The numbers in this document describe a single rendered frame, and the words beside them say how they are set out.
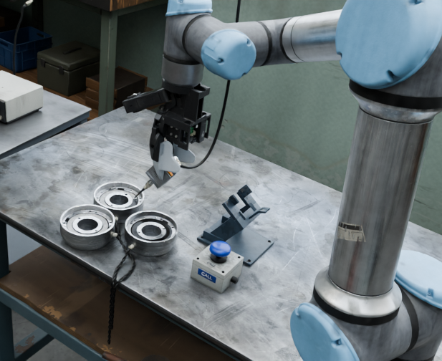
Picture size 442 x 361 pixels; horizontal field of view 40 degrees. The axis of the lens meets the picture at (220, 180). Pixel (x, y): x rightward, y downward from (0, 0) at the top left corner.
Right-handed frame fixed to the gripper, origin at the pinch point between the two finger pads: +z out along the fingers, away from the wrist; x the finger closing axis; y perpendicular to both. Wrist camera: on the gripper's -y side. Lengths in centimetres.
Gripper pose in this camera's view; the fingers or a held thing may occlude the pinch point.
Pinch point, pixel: (163, 169)
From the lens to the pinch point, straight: 122.3
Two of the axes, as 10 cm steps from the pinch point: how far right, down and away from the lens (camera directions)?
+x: 5.3, -3.8, 7.6
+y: 8.4, 3.7, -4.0
